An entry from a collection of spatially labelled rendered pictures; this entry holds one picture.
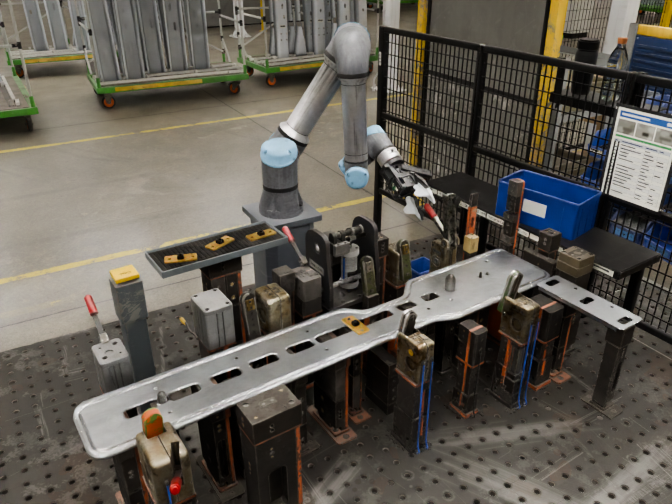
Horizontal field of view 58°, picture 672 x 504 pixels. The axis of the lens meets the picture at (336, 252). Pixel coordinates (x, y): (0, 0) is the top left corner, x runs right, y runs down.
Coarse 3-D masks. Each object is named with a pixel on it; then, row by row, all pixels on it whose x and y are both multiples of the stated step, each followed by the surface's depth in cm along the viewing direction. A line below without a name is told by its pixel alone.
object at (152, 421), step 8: (152, 408) 119; (144, 416) 118; (152, 416) 118; (160, 416) 119; (144, 424) 117; (152, 424) 119; (160, 424) 120; (144, 432) 120; (152, 432) 120; (160, 432) 121
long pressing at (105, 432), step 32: (480, 256) 197; (512, 256) 197; (416, 288) 180; (480, 288) 180; (320, 320) 165; (384, 320) 165; (416, 320) 165; (448, 320) 167; (224, 352) 152; (256, 352) 152; (320, 352) 152; (352, 352) 153; (160, 384) 142; (192, 384) 142; (224, 384) 142; (256, 384) 142; (96, 416) 132; (192, 416) 133; (96, 448) 124; (128, 448) 125
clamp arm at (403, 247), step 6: (402, 240) 183; (396, 246) 185; (402, 246) 184; (408, 246) 184; (402, 252) 184; (408, 252) 185; (402, 258) 185; (408, 258) 186; (402, 264) 185; (408, 264) 186; (402, 270) 186; (408, 270) 187; (402, 276) 186; (408, 276) 187
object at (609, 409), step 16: (624, 320) 167; (608, 336) 168; (624, 336) 164; (608, 352) 170; (624, 352) 169; (608, 368) 171; (608, 384) 173; (592, 400) 179; (608, 400) 176; (608, 416) 174
